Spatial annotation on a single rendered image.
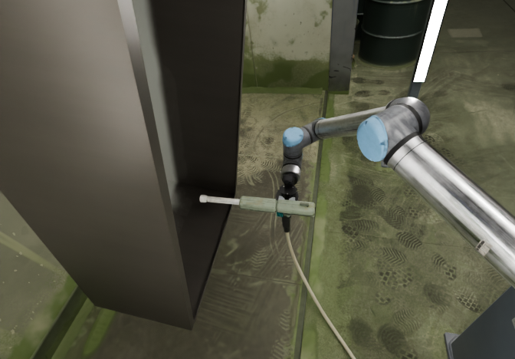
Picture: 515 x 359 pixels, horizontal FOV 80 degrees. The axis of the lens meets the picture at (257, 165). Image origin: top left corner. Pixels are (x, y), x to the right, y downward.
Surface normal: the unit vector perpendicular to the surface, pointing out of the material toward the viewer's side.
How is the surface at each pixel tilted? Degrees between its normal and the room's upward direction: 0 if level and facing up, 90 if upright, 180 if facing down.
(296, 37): 90
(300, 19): 90
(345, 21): 90
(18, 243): 57
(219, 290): 0
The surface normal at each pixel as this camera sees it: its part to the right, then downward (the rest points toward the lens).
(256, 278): -0.11, -0.71
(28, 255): 0.75, -0.33
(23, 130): -0.20, 0.70
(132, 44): 0.98, 0.20
